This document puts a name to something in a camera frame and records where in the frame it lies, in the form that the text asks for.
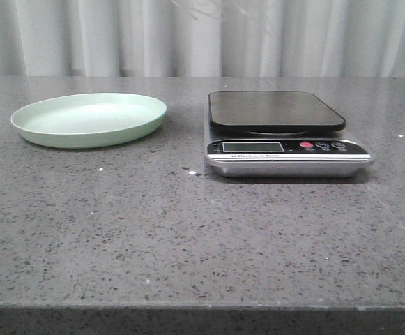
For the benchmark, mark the white vermicelli noodle bundle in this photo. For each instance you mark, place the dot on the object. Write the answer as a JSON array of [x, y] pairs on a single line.
[[253, 11]]

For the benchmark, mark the black silver kitchen scale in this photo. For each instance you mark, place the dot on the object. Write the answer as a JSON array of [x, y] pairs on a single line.
[[284, 134]]

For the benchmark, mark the light green plastic plate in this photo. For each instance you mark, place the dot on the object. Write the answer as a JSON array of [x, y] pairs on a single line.
[[85, 121]]

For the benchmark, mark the white pleated curtain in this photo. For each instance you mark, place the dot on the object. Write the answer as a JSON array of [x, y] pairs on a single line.
[[155, 39]]

